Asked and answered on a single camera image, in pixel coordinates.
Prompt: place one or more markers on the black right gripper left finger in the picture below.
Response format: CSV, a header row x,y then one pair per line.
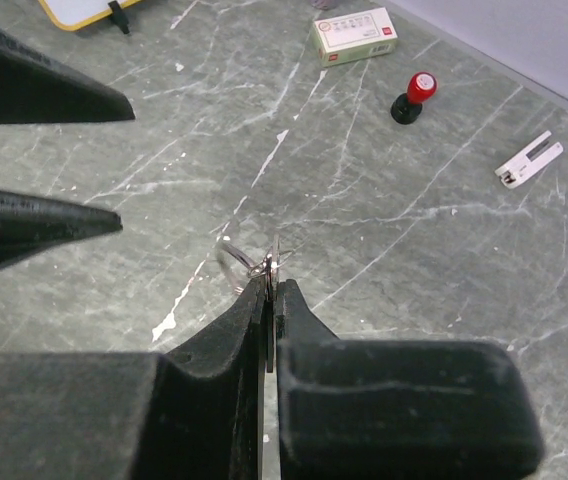
x,y
205,415

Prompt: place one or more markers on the red black stamp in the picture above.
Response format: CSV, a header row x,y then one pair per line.
x,y
408,106

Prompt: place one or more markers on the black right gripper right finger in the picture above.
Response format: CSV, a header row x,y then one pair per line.
x,y
397,409

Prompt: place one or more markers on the white cardboard box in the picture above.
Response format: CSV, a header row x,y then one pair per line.
x,y
353,37

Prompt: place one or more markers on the silver key bunch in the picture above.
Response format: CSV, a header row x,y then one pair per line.
x,y
268,270

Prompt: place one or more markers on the small framed whiteboard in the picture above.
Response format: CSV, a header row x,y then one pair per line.
x,y
72,15

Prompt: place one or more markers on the large metal keyring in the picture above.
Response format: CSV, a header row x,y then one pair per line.
x,y
227,255

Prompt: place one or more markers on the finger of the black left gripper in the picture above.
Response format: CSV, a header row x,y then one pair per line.
x,y
36,89
30,225

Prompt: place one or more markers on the white plastic clip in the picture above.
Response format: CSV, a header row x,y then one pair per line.
x,y
527,162

